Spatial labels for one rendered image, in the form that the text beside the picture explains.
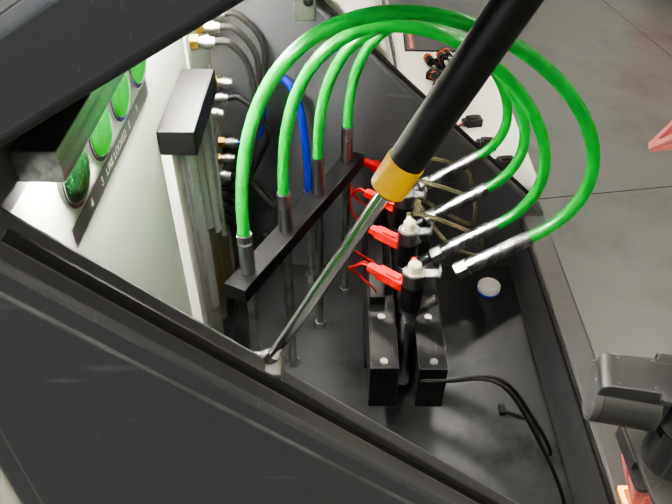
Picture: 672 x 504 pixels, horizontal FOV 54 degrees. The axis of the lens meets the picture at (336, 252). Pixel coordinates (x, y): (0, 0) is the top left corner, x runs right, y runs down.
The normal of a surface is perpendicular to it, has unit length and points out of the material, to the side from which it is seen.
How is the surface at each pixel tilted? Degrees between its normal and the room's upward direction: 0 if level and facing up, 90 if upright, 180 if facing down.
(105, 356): 90
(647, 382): 9
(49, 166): 90
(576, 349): 0
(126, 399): 90
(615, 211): 0
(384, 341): 0
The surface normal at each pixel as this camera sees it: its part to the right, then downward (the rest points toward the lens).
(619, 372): -0.10, -0.66
